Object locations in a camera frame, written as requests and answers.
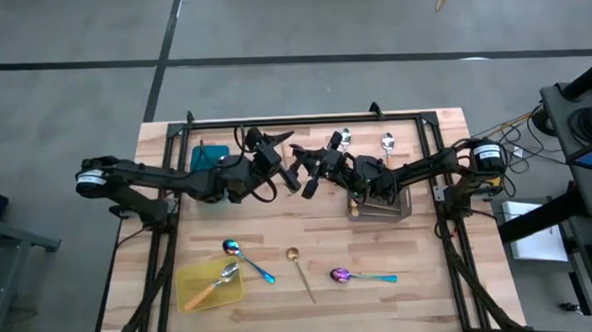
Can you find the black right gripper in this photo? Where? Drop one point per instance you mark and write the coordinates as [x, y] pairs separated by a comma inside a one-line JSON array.
[[366, 175]]

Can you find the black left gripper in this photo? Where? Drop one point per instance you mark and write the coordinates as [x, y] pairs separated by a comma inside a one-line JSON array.
[[249, 175]]

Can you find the yellow plastic bin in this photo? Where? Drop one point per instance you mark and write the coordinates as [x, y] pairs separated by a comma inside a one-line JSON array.
[[190, 275]]

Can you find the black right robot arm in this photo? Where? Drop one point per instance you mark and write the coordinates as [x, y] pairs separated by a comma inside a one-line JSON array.
[[426, 165]]

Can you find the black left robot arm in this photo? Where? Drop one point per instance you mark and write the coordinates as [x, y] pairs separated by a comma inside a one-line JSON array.
[[146, 175]]

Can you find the blue plastic bin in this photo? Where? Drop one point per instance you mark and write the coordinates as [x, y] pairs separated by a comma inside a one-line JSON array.
[[208, 157]]

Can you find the black table clamp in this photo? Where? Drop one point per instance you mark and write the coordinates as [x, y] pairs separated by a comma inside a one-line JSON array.
[[190, 115], [375, 109]]

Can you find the grey plastic bin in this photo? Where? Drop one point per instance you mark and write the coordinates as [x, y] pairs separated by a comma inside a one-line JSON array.
[[405, 213]]

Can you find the iridescent rainbow spoon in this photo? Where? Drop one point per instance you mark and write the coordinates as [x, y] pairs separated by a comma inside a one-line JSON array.
[[341, 275], [231, 247]]

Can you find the black side-mounted device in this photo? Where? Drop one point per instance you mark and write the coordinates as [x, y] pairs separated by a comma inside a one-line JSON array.
[[118, 211]]

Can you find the black stand beam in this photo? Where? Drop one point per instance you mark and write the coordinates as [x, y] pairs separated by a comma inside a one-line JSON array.
[[590, 75], [538, 220]]

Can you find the white box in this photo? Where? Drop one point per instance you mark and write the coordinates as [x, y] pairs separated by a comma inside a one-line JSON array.
[[534, 235]]

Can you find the grey equipment cart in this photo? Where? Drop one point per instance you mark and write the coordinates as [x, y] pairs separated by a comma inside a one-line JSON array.
[[553, 104]]

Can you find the grey side desk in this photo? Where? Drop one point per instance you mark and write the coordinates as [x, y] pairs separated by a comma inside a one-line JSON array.
[[9, 238]]

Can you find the small black floor object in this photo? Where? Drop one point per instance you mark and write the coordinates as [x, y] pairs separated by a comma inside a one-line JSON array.
[[570, 306]]

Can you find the black aluminium table frame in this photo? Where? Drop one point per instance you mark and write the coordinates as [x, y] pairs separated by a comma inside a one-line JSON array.
[[324, 120]]

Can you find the grey metal bracket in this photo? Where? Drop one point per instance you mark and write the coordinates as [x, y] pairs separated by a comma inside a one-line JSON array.
[[440, 194]]

